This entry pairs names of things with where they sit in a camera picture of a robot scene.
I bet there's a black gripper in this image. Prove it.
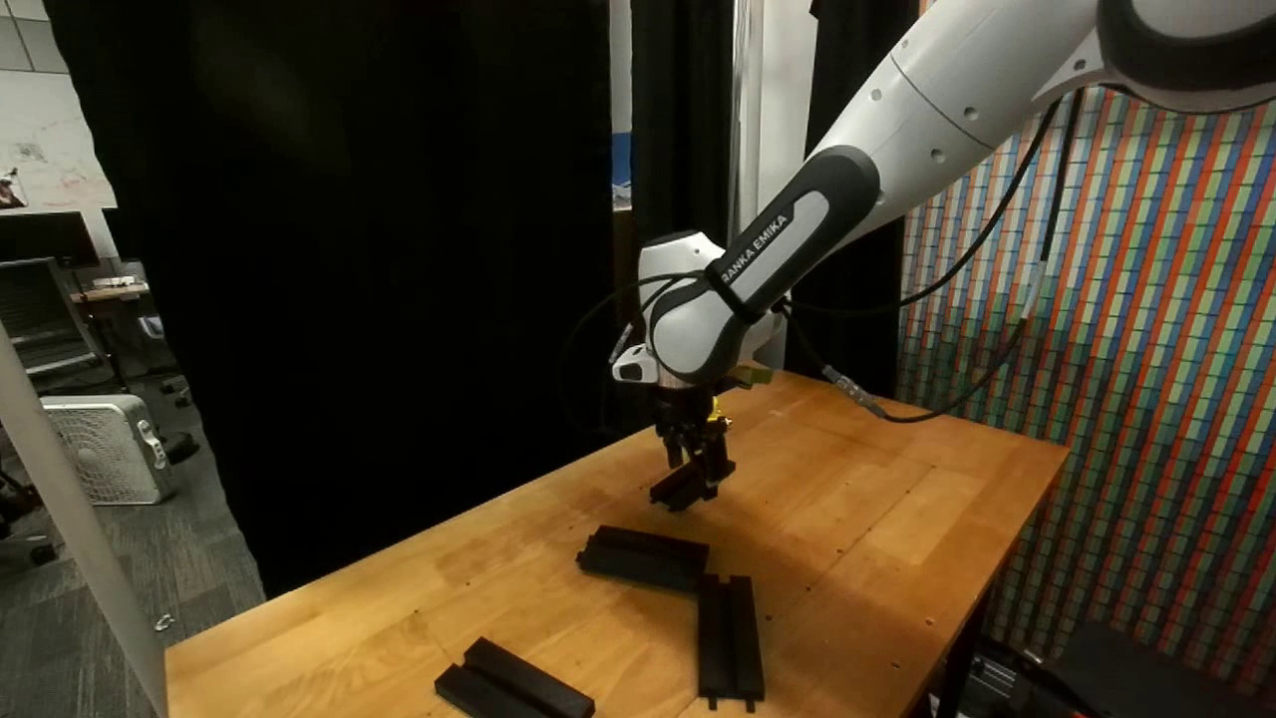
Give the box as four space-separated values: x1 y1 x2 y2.
652 387 736 488

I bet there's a black plate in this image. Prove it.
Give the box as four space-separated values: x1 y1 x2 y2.
644 456 736 516

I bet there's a medium black grooved block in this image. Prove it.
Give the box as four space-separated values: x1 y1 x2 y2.
575 521 712 582

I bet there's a narrow black curtain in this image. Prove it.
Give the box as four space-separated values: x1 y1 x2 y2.
631 0 733 401

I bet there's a wide black curtain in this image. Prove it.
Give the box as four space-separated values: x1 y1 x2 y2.
45 0 615 599

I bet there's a black case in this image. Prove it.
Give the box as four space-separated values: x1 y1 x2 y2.
1050 622 1276 718

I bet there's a white appliance box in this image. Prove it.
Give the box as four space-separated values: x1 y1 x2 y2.
37 389 178 509

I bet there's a grey metal beam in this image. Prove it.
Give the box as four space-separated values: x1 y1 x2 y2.
0 324 170 718

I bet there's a white board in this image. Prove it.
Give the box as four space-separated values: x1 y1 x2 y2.
0 72 123 264

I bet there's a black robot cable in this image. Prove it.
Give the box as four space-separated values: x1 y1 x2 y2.
781 84 1107 429

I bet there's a black twin-bar rail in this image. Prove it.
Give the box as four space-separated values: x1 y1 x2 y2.
430 633 598 718

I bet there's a colourful patterned wall panel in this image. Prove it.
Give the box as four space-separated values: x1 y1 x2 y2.
895 74 1276 702

